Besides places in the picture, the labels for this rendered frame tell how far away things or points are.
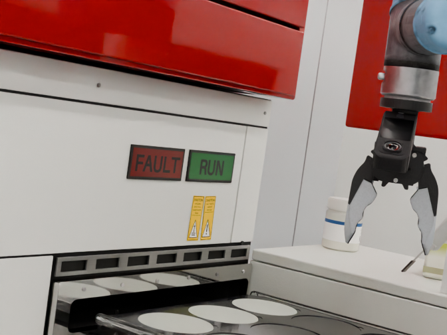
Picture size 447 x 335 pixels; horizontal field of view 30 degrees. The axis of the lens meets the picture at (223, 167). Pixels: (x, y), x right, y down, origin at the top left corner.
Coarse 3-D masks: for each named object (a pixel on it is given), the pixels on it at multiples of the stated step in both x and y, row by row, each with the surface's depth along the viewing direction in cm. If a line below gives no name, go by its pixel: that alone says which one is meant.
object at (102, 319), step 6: (96, 318) 108; (102, 318) 107; (108, 318) 107; (114, 318) 107; (102, 324) 107; (108, 324) 107; (114, 324) 106; (120, 324) 106; (126, 324) 105; (132, 324) 105; (120, 330) 106; (126, 330) 105; (132, 330) 104; (138, 330) 104; (144, 330) 103; (150, 330) 103
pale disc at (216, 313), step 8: (192, 312) 117; (200, 312) 118; (208, 312) 119; (216, 312) 119; (224, 312) 120; (232, 312) 121; (240, 312) 122; (248, 312) 122; (216, 320) 115; (224, 320) 115; (232, 320) 116; (240, 320) 117; (248, 320) 117; (256, 320) 118
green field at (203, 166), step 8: (192, 152) 125; (192, 160) 125; (200, 160) 127; (208, 160) 128; (216, 160) 130; (224, 160) 132; (232, 160) 134; (192, 168) 126; (200, 168) 127; (208, 168) 129; (216, 168) 130; (224, 168) 132; (192, 176) 126; (200, 176) 127; (208, 176) 129; (216, 176) 131; (224, 176) 132
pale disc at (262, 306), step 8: (240, 304) 127; (248, 304) 128; (256, 304) 129; (264, 304) 129; (272, 304) 130; (280, 304) 131; (264, 312) 124; (272, 312) 125; (280, 312) 125; (288, 312) 126; (296, 312) 127
